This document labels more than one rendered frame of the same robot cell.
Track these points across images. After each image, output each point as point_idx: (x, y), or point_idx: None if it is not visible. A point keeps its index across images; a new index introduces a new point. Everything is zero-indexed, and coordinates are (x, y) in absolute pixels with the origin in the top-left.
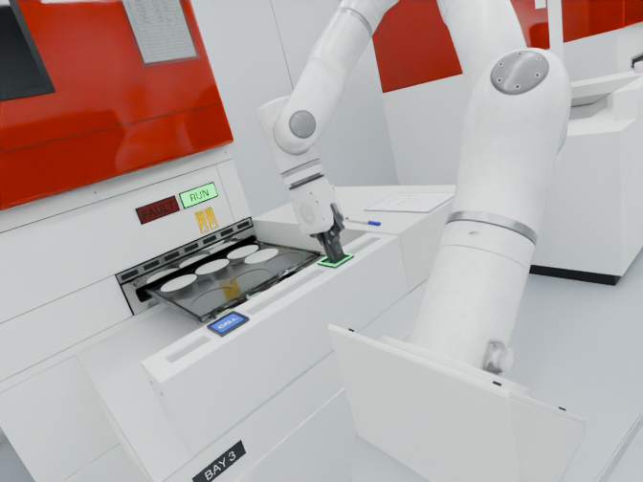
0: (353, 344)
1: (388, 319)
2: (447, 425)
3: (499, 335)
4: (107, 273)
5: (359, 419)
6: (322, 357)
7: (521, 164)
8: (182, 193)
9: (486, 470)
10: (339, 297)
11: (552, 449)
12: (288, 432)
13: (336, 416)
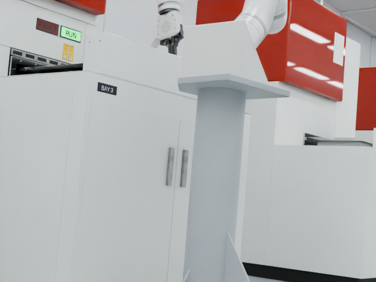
0: (194, 29)
1: (188, 103)
2: (223, 44)
3: None
4: (8, 43)
5: (184, 69)
6: (156, 88)
7: (265, 2)
8: (62, 26)
9: (232, 55)
10: (171, 66)
11: (253, 64)
12: (132, 107)
13: (151, 125)
